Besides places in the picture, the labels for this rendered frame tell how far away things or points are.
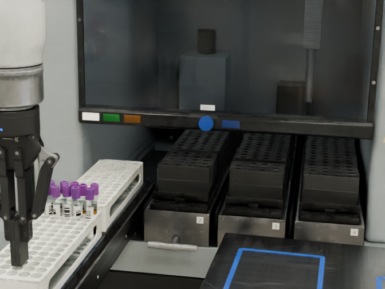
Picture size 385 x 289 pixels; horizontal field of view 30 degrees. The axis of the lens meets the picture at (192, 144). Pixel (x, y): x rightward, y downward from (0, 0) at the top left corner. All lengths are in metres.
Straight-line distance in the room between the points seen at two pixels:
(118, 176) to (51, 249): 0.37
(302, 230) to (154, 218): 0.30
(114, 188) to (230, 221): 0.24
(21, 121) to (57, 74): 0.56
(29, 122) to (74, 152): 0.58
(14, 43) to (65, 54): 0.58
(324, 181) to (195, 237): 0.29
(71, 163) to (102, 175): 0.11
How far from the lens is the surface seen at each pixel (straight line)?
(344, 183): 1.49
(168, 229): 1.48
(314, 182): 1.49
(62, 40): 1.54
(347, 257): 1.26
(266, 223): 1.44
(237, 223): 1.45
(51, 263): 1.10
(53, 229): 1.23
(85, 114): 1.52
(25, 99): 0.99
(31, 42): 0.98
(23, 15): 0.97
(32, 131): 1.01
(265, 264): 1.21
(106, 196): 1.39
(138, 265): 1.53
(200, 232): 1.47
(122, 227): 1.39
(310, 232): 1.45
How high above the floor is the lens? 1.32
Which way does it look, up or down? 15 degrees down
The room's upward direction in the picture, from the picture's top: 1 degrees clockwise
